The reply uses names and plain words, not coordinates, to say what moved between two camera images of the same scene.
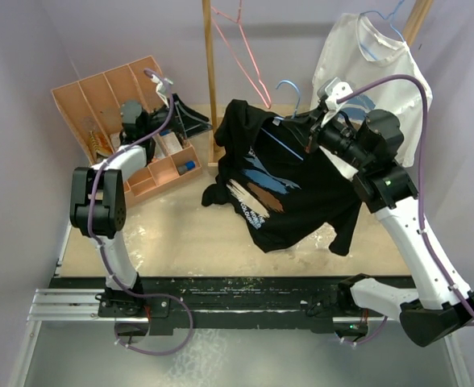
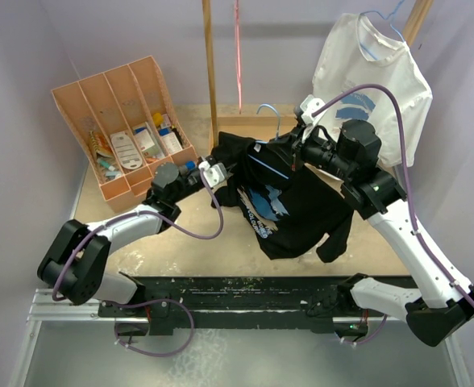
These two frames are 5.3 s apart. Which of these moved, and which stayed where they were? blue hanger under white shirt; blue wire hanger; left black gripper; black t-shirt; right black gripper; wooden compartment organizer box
Moved: right black gripper; black t-shirt; blue wire hanger; left black gripper
Stayed: wooden compartment organizer box; blue hanger under white shirt
